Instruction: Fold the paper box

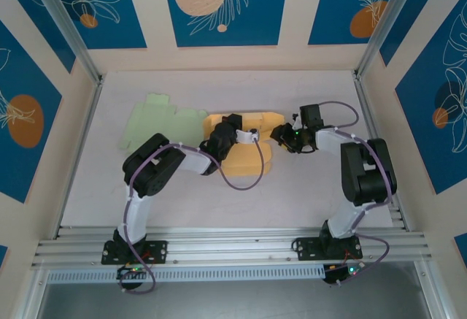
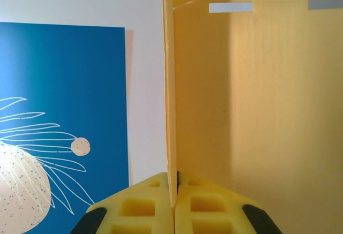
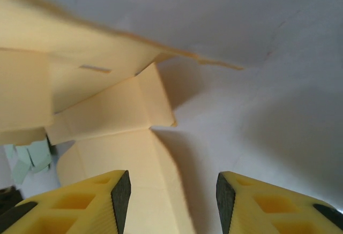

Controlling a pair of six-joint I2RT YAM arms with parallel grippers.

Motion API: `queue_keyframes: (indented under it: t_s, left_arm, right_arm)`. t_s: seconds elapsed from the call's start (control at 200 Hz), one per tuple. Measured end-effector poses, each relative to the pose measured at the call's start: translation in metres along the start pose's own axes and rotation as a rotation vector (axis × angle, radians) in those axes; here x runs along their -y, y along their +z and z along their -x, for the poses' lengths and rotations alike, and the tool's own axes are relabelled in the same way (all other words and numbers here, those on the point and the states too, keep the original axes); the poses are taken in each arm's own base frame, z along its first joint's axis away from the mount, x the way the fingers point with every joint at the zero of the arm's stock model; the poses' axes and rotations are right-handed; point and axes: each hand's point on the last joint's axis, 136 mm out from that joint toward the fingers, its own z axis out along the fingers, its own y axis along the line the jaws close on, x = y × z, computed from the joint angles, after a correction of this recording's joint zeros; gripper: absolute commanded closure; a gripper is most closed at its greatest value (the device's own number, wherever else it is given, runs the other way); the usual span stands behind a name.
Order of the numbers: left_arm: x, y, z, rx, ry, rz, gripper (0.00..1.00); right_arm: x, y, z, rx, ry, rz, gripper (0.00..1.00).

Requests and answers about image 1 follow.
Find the aluminium corner post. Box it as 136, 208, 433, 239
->
27, 0, 105, 85
355, 0, 449, 79

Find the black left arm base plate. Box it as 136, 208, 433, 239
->
101, 240, 169, 264

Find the orange paper box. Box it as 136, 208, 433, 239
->
201, 111, 286, 178

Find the black controller board green light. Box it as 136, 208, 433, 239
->
323, 263, 366, 285
116, 264, 153, 282

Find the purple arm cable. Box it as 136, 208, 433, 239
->
119, 138, 266, 294
319, 100, 398, 287

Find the blue floral printed mat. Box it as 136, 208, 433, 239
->
161, 0, 291, 48

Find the aluminium mounting rail beam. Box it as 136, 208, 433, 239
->
31, 226, 433, 269

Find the white slotted cable duct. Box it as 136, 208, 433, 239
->
46, 264, 326, 284

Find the light green paper box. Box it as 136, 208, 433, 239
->
117, 93, 209, 152

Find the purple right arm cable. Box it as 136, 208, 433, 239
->
319, 100, 398, 287

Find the aluminium lower frame post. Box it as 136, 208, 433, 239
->
14, 267, 50, 319
414, 260, 455, 319

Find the grey metal panel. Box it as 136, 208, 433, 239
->
36, 280, 431, 319

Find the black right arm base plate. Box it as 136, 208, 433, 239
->
293, 237, 364, 261

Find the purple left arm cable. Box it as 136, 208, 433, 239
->
119, 138, 266, 294

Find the aluminium table side rail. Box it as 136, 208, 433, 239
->
352, 72, 408, 231
53, 76, 107, 240

